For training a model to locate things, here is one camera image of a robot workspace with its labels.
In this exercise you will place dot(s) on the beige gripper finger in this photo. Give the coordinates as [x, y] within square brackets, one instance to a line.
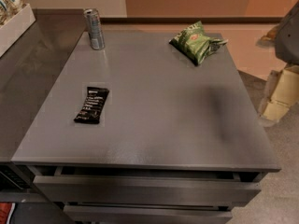
[280, 94]

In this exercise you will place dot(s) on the silver blue redbull can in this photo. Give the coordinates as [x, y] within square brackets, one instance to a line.
[94, 28]

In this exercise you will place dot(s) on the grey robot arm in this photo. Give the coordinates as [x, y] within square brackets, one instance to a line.
[285, 37]

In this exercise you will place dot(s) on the green chip bag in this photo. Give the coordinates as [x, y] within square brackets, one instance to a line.
[195, 44]

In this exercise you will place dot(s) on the black snack bar wrapper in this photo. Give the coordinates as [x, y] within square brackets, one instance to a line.
[93, 105]

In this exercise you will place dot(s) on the lower grey drawer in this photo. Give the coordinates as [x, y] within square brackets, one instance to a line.
[130, 215]

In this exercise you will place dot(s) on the grey drawer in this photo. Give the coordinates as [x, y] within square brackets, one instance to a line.
[130, 215]
[148, 191]

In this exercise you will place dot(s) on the upper grey drawer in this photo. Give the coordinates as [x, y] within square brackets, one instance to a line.
[148, 191]

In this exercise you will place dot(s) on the white box on counter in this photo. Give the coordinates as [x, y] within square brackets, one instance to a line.
[15, 28]

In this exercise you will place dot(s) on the snack packets in box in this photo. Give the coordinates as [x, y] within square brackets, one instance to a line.
[9, 8]

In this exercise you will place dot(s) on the red white object under counter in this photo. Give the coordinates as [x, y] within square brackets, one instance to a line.
[6, 212]

